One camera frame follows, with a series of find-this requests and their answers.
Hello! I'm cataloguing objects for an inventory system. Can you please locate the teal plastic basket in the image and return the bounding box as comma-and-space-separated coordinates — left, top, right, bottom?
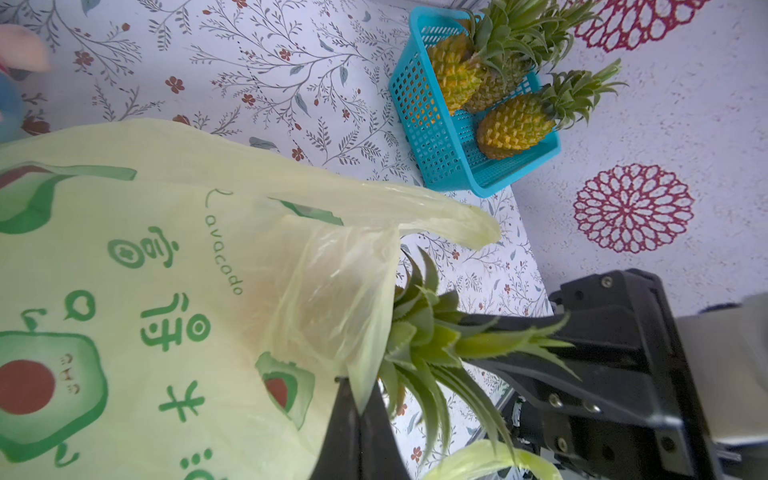
389, 6, 561, 198

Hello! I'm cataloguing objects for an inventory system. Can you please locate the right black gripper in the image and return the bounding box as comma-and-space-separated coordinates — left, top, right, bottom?
459, 269, 723, 479

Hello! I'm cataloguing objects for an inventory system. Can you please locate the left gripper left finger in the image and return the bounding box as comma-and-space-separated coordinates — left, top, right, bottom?
310, 377, 361, 480

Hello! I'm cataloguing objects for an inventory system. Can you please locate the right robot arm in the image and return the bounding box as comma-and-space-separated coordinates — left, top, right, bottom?
465, 269, 767, 479

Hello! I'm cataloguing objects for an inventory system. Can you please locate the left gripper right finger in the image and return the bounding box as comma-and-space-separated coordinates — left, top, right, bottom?
359, 383, 410, 480

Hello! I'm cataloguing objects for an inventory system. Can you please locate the avocado print green plastic bag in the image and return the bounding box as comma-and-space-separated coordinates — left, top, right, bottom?
0, 118, 565, 480

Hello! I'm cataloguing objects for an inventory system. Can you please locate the plush doll toy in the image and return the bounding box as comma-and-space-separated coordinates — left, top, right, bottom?
1, 23, 51, 143

